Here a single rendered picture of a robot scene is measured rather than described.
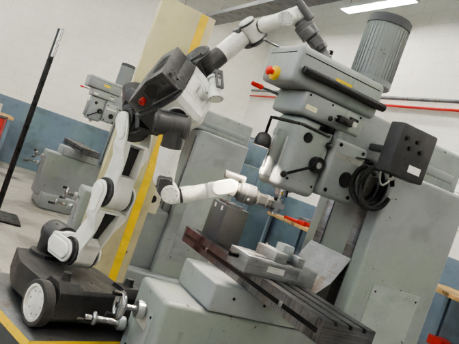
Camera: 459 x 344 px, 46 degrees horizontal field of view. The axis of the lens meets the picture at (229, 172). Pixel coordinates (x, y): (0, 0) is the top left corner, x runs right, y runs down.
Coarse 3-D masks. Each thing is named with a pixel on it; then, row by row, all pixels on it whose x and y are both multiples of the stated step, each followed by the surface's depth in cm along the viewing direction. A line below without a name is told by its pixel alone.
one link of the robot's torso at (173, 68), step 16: (176, 48) 236; (160, 64) 234; (176, 64) 232; (192, 64) 240; (144, 80) 243; (160, 80) 227; (176, 80) 229; (192, 80) 237; (144, 96) 235; (160, 96) 233; (176, 96) 228; (192, 96) 234; (144, 112) 241; (176, 112) 230; (192, 112) 232; (192, 128) 240
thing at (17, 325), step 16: (0, 272) 286; (0, 288) 264; (0, 304) 244; (16, 304) 251; (0, 320) 237; (16, 320) 233; (0, 336) 234; (16, 336) 225; (32, 336) 223; (48, 336) 228; (64, 336) 234; (80, 336) 240; (96, 336) 246; (112, 336) 253
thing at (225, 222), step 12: (216, 204) 274; (228, 204) 264; (216, 216) 269; (228, 216) 260; (240, 216) 263; (204, 228) 278; (216, 228) 264; (228, 228) 261; (240, 228) 263; (216, 240) 260; (228, 240) 262
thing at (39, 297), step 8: (40, 280) 233; (32, 288) 237; (40, 288) 231; (48, 288) 230; (24, 296) 238; (32, 296) 236; (40, 296) 232; (48, 296) 228; (24, 304) 237; (32, 304) 235; (40, 304) 230; (48, 304) 227; (24, 312) 235; (32, 312) 233; (40, 312) 227; (48, 312) 227; (24, 320) 234; (32, 320) 230; (40, 320) 226; (48, 320) 229
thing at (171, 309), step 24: (144, 288) 230; (168, 288) 228; (168, 312) 208; (192, 312) 213; (144, 336) 215; (168, 336) 210; (192, 336) 215; (216, 336) 219; (240, 336) 224; (264, 336) 230; (288, 336) 235
